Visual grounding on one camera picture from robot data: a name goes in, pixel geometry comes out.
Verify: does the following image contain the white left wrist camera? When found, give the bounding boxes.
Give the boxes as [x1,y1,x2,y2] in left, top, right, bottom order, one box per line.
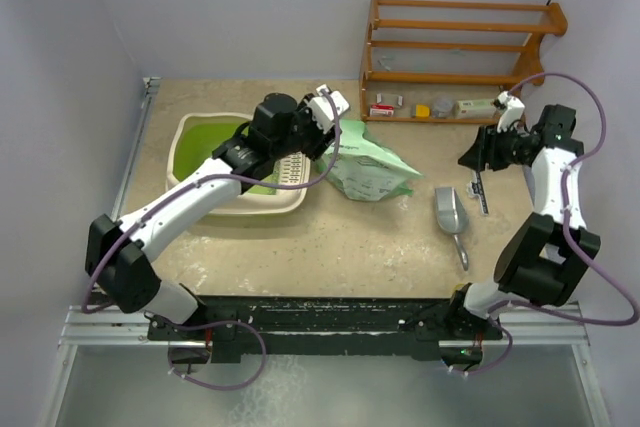
[307,84,350,133]

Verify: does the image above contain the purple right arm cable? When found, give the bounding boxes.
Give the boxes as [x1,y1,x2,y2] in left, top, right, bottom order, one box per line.
[449,71,640,378]

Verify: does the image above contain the black white bag sealing strip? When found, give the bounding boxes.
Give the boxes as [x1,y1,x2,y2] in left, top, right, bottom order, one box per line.
[467,171,489,216]

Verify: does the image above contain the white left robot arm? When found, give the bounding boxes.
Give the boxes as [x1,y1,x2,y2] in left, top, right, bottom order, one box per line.
[85,86,350,339]

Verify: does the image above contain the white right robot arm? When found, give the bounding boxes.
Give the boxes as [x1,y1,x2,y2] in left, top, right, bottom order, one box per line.
[444,95,601,338]

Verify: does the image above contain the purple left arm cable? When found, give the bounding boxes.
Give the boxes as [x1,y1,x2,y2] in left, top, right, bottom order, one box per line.
[80,89,344,391]

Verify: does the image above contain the grey round container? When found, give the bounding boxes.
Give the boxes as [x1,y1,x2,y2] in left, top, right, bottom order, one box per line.
[431,97,455,118]

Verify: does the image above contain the green cat litter bag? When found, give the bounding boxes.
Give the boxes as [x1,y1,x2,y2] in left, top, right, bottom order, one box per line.
[326,120,423,202]

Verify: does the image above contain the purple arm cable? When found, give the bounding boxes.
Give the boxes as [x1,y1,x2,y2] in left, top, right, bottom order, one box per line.
[449,71,640,378]
[80,89,344,391]

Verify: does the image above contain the beige green litter box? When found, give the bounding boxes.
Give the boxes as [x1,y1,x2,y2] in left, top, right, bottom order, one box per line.
[165,112,311,216]

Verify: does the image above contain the wooden shelf rack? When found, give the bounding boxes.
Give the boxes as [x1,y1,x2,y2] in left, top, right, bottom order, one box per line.
[358,0,569,123]

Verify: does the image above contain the silver metal scoop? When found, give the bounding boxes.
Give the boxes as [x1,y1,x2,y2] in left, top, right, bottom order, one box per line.
[435,187,470,272]

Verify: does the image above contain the yellow small block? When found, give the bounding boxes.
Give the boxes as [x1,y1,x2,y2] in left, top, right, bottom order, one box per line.
[412,104,431,119]

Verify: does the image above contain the red white small box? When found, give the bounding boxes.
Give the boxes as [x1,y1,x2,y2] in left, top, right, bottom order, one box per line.
[369,104,395,117]

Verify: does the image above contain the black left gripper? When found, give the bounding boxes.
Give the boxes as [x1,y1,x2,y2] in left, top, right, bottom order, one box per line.
[271,96,339,161]

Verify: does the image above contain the green white carton box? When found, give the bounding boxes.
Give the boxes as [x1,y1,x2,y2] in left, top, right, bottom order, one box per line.
[453,99,497,119]

